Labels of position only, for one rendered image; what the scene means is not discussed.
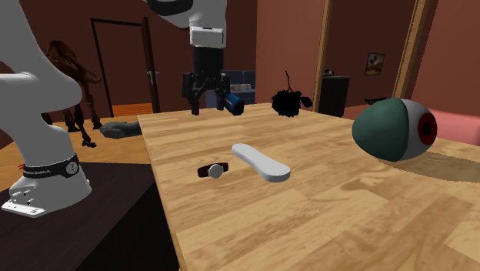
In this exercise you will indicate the wooden doorway frame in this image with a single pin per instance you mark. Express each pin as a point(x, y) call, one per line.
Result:
point(411, 56)

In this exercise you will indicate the blue cylinder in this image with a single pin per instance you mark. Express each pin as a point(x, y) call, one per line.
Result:
point(234, 103)

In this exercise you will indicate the dark framed door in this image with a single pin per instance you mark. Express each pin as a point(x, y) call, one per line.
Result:
point(147, 56)

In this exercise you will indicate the black bunch of grapes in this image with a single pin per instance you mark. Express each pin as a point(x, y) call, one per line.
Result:
point(287, 101)

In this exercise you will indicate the framed wall picture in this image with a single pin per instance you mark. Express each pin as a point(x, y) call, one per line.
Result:
point(374, 63)

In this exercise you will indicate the wooden table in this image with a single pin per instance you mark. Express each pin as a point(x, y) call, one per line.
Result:
point(300, 225)

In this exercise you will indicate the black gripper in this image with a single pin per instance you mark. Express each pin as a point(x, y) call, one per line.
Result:
point(208, 63)

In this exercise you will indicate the brown horse figure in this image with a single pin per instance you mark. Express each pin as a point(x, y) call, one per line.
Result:
point(63, 57)

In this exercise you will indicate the dark robot stand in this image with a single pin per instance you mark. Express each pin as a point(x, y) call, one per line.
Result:
point(93, 225)

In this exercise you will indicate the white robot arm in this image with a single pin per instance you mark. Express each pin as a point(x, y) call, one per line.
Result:
point(33, 112)

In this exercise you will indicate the white flat oblong remote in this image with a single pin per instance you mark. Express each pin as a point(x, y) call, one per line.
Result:
point(262, 164)

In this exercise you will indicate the pink sofa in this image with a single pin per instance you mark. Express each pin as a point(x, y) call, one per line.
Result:
point(459, 125)

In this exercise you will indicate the dark cabinet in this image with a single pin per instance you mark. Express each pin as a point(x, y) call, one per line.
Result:
point(333, 95)

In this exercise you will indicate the grey lump on floor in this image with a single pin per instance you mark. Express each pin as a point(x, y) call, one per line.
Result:
point(120, 130)

